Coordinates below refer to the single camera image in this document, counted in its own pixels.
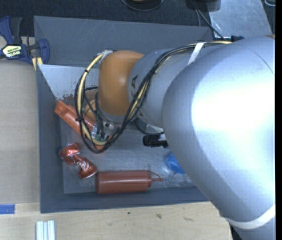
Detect crushed red drink can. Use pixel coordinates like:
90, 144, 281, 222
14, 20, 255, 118
57, 142, 99, 180

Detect red-brown squeeze bottle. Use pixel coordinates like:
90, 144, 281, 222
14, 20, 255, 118
94, 169, 165, 195

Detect clear plastic bottle blue cap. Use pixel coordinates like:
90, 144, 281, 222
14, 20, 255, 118
161, 152, 197, 186

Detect pale flat board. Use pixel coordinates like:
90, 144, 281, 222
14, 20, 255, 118
0, 60, 42, 206

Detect black cylinder on white bracket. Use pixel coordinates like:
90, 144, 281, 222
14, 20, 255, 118
135, 118, 170, 149

